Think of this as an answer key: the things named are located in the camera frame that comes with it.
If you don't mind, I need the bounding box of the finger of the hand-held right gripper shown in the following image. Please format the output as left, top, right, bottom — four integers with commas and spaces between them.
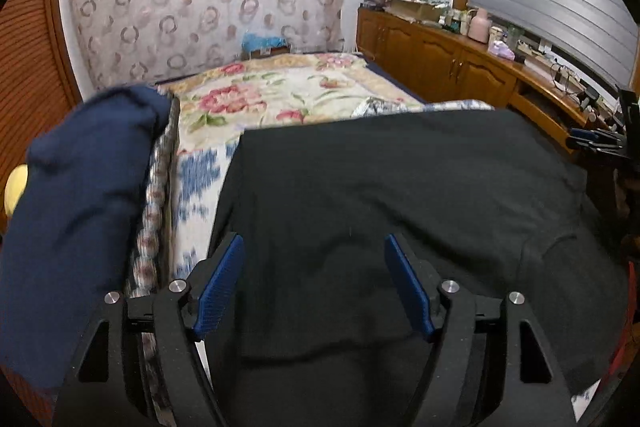
566, 127, 626, 142
575, 139, 628, 154

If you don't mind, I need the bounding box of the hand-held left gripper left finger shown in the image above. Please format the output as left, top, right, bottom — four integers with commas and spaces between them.
52, 232, 246, 427

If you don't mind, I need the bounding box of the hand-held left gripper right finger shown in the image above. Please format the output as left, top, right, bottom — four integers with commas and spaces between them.
384, 233, 578, 427

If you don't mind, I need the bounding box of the black printed t-shirt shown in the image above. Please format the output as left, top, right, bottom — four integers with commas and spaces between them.
207, 109, 632, 427

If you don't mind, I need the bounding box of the folded patterned quilt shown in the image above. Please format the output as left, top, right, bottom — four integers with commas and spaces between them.
125, 97, 182, 414

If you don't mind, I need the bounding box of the blue floral bed sheet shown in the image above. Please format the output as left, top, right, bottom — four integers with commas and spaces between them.
170, 98, 496, 379

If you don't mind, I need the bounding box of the purple pouch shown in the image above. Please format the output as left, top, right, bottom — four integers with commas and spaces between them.
487, 39, 516, 60

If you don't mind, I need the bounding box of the pink bottle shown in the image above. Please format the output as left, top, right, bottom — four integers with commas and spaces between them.
468, 7, 494, 43

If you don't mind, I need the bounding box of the navy blue garment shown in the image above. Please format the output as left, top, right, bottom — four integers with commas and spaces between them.
0, 84, 174, 389

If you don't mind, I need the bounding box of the wooden sideboard cabinet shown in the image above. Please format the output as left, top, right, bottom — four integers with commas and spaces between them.
356, 4, 627, 158

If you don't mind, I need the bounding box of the navy mattress cover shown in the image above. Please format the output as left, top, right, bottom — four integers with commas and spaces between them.
364, 61, 427, 106

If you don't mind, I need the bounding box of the floral blanket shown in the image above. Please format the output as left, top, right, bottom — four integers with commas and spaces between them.
155, 52, 427, 148

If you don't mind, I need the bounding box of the cluttered cardboard box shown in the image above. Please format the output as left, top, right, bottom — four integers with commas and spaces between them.
367, 0, 452, 26

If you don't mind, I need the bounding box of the yellow soft object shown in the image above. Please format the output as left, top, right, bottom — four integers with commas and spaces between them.
4, 164, 30, 219

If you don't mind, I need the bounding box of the small cardboard box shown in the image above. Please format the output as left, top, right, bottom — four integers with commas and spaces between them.
245, 47, 291, 60

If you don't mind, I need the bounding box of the blue plastic bag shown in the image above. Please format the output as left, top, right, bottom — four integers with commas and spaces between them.
242, 33, 291, 52

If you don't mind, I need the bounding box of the wooden louvered wardrobe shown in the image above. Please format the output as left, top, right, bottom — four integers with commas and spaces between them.
0, 0, 84, 230

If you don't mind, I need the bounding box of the wire rack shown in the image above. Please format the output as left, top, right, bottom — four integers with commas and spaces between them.
547, 62, 577, 90

